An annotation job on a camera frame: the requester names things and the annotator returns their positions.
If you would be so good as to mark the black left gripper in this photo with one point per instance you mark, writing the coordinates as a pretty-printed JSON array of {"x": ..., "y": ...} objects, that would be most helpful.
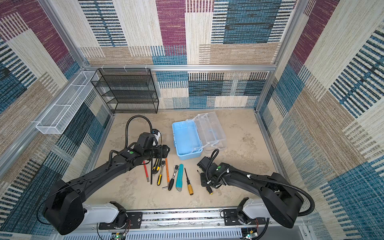
[{"x": 162, "y": 151}]

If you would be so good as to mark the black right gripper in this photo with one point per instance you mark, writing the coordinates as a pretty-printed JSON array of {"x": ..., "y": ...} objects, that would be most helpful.
[{"x": 203, "y": 181}]

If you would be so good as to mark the black yellow small screwdriver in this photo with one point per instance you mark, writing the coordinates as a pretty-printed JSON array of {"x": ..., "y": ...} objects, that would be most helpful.
[{"x": 209, "y": 189}]

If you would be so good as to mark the light blue plastic tool box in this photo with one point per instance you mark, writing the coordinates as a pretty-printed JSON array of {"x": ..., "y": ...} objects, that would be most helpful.
[{"x": 202, "y": 133}]

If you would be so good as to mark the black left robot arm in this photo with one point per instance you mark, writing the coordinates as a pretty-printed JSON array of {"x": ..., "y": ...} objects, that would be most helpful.
[{"x": 65, "y": 207}]

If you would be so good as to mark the orange pencil tool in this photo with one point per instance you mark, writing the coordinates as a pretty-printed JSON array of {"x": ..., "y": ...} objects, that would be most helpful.
[{"x": 168, "y": 177}]

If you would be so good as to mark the black hex key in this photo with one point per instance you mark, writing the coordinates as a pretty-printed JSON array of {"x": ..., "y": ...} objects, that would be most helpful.
[{"x": 151, "y": 175}]

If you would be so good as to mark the teal utility knife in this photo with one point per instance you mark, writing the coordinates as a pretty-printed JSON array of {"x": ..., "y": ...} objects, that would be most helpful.
[{"x": 179, "y": 182}]

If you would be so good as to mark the red hex key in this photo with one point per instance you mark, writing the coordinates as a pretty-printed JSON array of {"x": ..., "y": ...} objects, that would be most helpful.
[{"x": 146, "y": 171}]

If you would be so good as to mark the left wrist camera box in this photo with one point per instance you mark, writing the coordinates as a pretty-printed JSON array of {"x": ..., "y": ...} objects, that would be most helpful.
[{"x": 157, "y": 136}]

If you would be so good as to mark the wooden handled screwdriver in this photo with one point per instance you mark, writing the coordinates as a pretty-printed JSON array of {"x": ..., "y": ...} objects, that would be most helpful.
[{"x": 189, "y": 186}]

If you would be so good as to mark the yellow handled wrench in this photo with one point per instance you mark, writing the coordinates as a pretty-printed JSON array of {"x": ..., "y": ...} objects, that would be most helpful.
[{"x": 160, "y": 177}]

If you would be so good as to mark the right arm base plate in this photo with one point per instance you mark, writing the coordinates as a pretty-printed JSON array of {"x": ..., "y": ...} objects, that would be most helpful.
[{"x": 234, "y": 218}]

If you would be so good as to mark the black wire mesh shelf rack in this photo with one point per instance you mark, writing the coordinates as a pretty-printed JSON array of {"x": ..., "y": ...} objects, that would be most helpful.
[{"x": 127, "y": 90}]

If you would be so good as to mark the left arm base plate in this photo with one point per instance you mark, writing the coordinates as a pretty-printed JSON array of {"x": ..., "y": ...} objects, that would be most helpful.
[{"x": 130, "y": 220}]

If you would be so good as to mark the white wire mesh basket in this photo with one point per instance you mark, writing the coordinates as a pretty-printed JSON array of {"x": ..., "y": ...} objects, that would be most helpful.
[{"x": 62, "y": 112}]

